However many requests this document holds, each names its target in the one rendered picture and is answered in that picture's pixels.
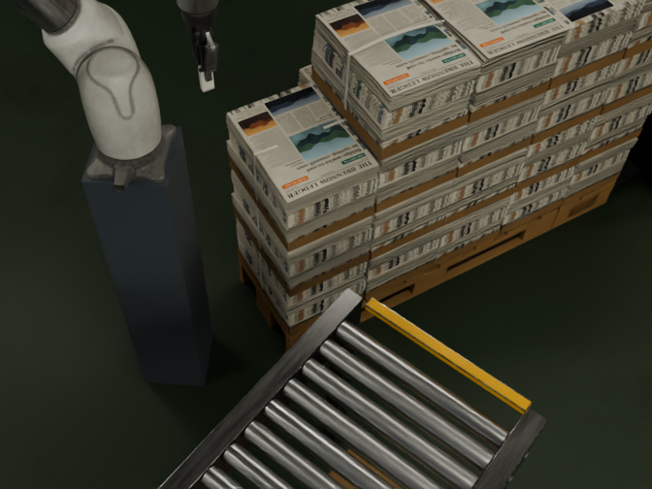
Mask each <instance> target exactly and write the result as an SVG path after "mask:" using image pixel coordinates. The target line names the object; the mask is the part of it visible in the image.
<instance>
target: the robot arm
mask: <svg viewBox="0 0 652 489"><path fill-rule="evenodd" d="M9 1H10V2H11V3H12V4H14V5H15V6H16V7H17V8H18V9H20V10H21V11H22V12H23V13H24V14H25V15H27V16H28V17H29V18H30V19H32V20H33V21H34V22H35V23H36V24H37V25H39V26H40V27H41V28H42V34H43V40H44V43H45V45H46V46H47V48H48V49H49V50H50V51H51V52H52V53H53V54H54V55H55V56H56V57H57V59H58V60H59V61H60V62H61V63H62V64H63V65H64V67H65V68H66V69H67V70H68V71H69V73H70V74H72V75H73V76H74V78H75V80H76V81H77V84H78V87H79V91H80V95H81V102H82V105H83V109H84V112H85V116H86V119H87V122H88V125H89V128H90V131H91V134H92V136H93V138H94V141H95V144H96V148H95V152H94V155H93V158H92V161H91V163H90V164H89V166H88V167H87V169H86V175H87V177H88V178H89V179H114V190H116V191H117V192H123V191H125V190H126V188H127V186H128V184H129V182H130V180H131V179H133V180H146V181H150V182H153V183H161V182H163V181H164V180H165V172H164V171H165V166H166V162H167V158H168V154H169V150H170V145H171V141H172V140H173V138H174V137H175V135H176V133H177V131H176V127H175V126H174V125H172V124H164V125H161V116H160V109H159V103H158V98H157V93H156V89H155V85H154V82H153V79H152V75H151V73H150V71H149V69H148V67H147V65H146V64H145V62H144V61H143V60H142V59H141V57H140V54H139V51H138V48H137V46H136V43H135V41H134V39H133V36H132V34H131V32H130V30H129V28H128V26H127V25H126V23H125V21H124V20H123V18H122V17H121V16H120V15H119V14H118V13H117V12H116V11H115V10H114V9H112V8H111V7H109V6H108V5H106V4H103V3H100V2H98V1H96V0H9ZM218 1H219V0H177V4H178V6H179V7H180V9H181V17H182V20H183V22H184V23H185V24H186V26H187V30H188V35H189V39H190V44H191V48H192V52H193V57H194V58H196V62H197V64H198V65H199V66H198V71H199V80H200V87H201V90H202V91H203V92H206V91H208V90H211V89H214V83H213V73H212V72H214V71H216V61H217V50H218V43H214V42H213V41H212V25H213V24H214V23H215V21H216V18H217V13H216V6H217V4H218Z"/></svg>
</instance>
